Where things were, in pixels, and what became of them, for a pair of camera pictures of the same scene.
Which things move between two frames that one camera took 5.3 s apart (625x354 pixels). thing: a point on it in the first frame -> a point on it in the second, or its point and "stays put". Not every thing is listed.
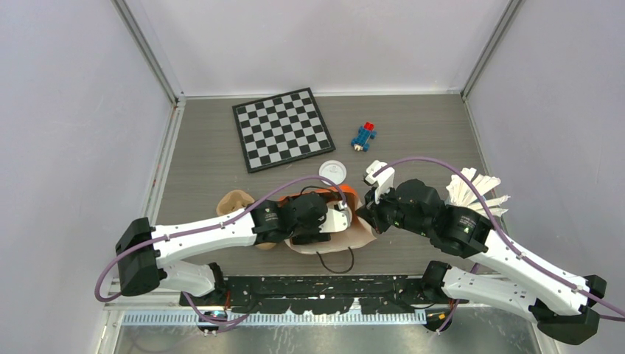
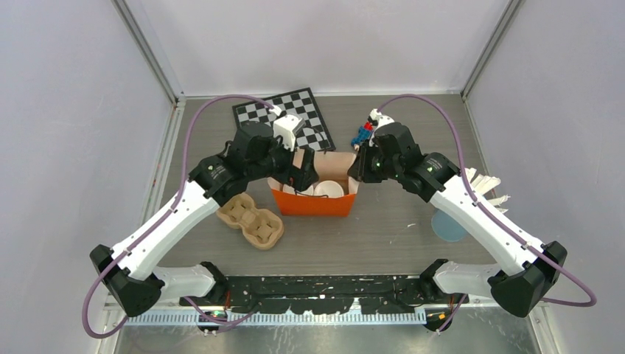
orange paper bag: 358,231 -> 331,166
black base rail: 316,295 stays put
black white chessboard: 281,129 stays put
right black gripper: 372,210 -> 360,167
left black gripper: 312,233 -> 301,177
